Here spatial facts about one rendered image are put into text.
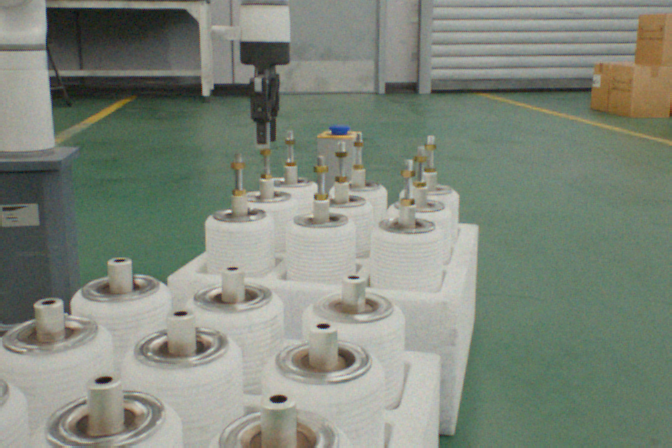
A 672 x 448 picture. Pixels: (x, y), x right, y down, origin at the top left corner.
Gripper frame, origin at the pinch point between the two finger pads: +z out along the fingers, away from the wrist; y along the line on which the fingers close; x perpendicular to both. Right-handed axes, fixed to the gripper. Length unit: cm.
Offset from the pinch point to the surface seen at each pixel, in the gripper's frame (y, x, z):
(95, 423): -69, 0, 10
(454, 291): -21.2, -27.4, 16.6
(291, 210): -2.6, -4.2, 11.0
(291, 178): 10.2, -2.7, 8.5
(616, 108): 358, -162, 27
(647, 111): 341, -175, 27
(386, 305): -46, -18, 9
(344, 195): -3.5, -12.3, 8.2
